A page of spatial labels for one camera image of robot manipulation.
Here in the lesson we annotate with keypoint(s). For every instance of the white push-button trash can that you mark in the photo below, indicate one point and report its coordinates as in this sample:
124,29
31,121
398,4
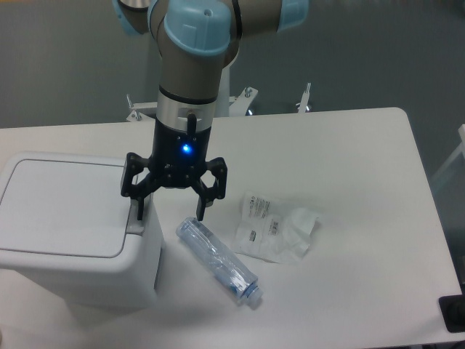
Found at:
66,227

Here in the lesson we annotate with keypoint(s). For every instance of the clear crushed plastic bottle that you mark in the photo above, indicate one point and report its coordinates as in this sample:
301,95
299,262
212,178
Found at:
218,259

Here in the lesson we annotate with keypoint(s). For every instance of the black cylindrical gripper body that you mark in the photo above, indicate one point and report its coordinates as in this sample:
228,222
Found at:
178,159

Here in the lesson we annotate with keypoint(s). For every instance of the black device at table edge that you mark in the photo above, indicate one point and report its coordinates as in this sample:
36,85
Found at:
452,309

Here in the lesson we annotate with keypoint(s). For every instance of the white frame at right edge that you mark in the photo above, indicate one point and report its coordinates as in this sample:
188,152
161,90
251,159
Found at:
450,166

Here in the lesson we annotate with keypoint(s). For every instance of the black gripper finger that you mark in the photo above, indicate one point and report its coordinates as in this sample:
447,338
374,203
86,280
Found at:
135,165
207,195

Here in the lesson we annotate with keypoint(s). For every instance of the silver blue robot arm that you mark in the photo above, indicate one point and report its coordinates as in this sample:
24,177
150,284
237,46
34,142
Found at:
196,41

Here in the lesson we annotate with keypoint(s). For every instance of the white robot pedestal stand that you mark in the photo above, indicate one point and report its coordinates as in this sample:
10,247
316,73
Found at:
239,105

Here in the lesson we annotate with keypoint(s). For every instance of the crumpled clear plastic bag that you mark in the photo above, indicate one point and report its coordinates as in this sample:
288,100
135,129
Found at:
273,230

